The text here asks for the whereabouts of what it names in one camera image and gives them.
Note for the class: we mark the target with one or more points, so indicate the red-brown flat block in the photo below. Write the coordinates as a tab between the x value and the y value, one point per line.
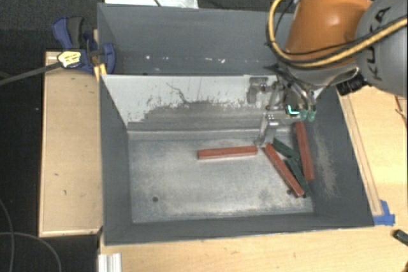
304	151
283	170
227	153

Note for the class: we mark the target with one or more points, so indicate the pale wood flat board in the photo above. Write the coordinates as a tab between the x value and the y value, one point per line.
71	149

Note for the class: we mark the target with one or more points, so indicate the dark green flat block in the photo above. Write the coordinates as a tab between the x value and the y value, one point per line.
299	176
286	149

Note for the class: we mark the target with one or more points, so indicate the grey metal bin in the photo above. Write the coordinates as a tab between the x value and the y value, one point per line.
207	181

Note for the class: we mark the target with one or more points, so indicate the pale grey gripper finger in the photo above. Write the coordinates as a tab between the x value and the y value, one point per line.
263	132
273	134

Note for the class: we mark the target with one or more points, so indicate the black cylinder on white bracket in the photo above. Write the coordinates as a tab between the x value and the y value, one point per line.
350	84

